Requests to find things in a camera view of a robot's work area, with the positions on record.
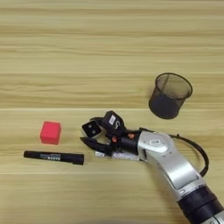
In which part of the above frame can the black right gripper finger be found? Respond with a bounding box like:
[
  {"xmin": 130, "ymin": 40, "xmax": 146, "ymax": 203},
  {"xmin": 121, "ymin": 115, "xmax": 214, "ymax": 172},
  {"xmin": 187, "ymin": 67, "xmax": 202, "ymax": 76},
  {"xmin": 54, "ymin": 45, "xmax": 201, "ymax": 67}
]
[
  {"xmin": 89, "ymin": 116, "xmax": 105, "ymax": 125},
  {"xmin": 80, "ymin": 136, "xmax": 113, "ymax": 156}
]

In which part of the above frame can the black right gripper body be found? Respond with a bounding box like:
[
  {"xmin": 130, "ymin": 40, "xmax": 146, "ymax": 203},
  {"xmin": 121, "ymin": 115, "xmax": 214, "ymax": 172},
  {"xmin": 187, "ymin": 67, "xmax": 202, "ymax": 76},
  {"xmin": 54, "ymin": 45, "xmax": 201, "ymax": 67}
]
[{"xmin": 106, "ymin": 128, "xmax": 147, "ymax": 155}]

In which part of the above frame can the black marker pen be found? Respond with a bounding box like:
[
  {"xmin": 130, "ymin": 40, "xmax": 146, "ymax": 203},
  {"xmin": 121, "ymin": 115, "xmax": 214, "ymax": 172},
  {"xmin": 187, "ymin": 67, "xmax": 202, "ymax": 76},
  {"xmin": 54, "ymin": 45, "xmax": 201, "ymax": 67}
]
[{"xmin": 23, "ymin": 150, "xmax": 85, "ymax": 166}]

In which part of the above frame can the red cube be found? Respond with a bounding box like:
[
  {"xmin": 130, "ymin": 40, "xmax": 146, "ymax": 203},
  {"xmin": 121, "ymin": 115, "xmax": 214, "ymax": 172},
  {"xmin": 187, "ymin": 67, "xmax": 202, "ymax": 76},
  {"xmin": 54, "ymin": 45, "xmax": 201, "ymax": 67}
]
[{"xmin": 39, "ymin": 121, "xmax": 62, "ymax": 145}]

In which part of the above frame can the white marker with black cap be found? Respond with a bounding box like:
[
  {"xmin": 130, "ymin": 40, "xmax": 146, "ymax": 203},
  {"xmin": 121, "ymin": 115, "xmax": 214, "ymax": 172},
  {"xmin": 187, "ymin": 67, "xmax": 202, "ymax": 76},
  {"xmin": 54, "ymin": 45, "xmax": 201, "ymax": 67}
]
[{"xmin": 94, "ymin": 150, "xmax": 141, "ymax": 162}]

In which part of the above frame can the black box with white label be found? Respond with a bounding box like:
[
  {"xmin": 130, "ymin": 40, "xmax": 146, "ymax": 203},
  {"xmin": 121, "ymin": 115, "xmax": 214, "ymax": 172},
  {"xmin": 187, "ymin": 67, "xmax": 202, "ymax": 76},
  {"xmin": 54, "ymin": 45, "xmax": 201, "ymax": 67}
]
[{"xmin": 102, "ymin": 110, "xmax": 126, "ymax": 137}]

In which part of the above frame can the black mesh pen cup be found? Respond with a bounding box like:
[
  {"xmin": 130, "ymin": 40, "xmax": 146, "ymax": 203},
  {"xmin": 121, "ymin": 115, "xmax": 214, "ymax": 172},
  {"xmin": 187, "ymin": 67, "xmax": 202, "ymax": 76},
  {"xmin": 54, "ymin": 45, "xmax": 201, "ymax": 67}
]
[{"xmin": 148, "ymin": 73, "xmax": 193, "ymax": 120}]

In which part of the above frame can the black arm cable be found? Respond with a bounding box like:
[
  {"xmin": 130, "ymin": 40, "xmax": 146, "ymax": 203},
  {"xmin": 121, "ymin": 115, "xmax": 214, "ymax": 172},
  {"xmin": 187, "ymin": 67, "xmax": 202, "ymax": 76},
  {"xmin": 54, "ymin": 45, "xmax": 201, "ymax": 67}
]
[{"xmin": 169, "ymin": 134, "xmax": 210, "ymax": 178}]

